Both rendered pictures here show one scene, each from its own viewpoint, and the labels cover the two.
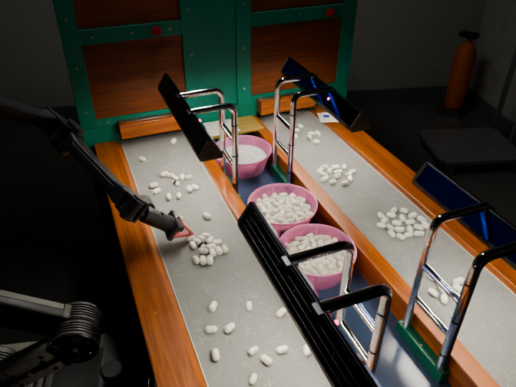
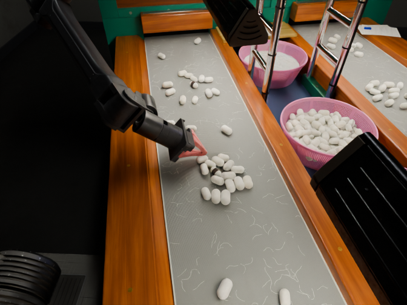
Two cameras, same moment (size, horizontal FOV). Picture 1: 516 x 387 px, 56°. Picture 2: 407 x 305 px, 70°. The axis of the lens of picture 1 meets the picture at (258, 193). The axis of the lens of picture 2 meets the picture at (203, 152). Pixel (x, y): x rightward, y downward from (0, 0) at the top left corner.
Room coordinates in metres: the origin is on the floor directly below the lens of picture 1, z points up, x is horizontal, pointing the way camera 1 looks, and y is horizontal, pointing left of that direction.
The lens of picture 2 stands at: (0.80, 0.13, 1.29)
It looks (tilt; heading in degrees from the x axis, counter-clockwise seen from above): 45 degrees down; 11
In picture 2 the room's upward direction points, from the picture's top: straight up
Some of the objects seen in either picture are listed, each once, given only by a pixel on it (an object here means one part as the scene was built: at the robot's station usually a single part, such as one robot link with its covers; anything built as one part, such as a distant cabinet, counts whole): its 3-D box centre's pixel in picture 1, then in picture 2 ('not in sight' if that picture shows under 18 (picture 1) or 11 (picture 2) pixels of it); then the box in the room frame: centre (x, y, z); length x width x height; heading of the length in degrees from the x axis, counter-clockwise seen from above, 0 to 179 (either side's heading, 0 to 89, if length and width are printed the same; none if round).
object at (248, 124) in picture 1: (226, 127); (255, 31); (2.11, 0.16, 0.77); 0.33 x 0.15 x 0.01; 112
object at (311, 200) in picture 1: (282, 212); (323, 135); (1.50, -0.09, 0.72); 0.27 x 0.27 x 0.10
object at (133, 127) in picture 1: (152, 124); (177, 20); (2.03, 0.49, 0.83); 0.30 x 0.06 x 0.07; 112
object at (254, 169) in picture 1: (242, 157); (271, 65); (1.91, 0.07, 0.72); 0.27 x 0.27 x 0.10
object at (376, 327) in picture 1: (329, 336); not in sight; (0.77, -0.17, 0.90); 0.20 x 0.19 x 0.45; 22
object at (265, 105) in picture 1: (286, 102); (324, 9); (2.29, -0.14, 0.83); 0.30 x 0.06 x 0.07; 112
